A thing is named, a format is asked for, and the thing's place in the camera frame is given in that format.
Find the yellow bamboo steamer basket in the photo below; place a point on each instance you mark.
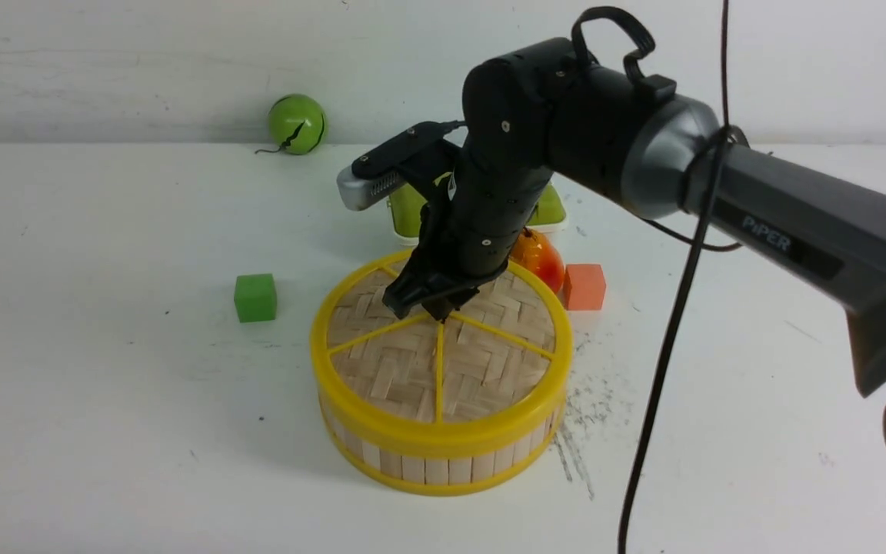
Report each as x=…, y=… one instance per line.
x=435, y=465

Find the green toy ball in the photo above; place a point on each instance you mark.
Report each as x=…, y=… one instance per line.
x=298, y=125

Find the green cube block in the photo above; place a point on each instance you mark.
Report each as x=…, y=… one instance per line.
x=255, y=298

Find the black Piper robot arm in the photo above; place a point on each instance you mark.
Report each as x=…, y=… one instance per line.
x=630, y=137

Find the green lidded storage box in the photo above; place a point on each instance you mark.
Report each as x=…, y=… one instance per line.
x=405, y=205

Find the yellow woven steamer lid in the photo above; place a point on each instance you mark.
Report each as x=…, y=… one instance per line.
x=491, y=377

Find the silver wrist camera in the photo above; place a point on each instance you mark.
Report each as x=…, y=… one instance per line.
x=416, y=156

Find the orange cube block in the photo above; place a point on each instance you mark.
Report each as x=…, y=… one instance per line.
x=584, y=287

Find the orange toy pear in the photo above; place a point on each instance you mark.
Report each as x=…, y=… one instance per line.
x=535, y=252

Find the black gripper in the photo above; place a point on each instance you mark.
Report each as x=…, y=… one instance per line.
x=472, y=227

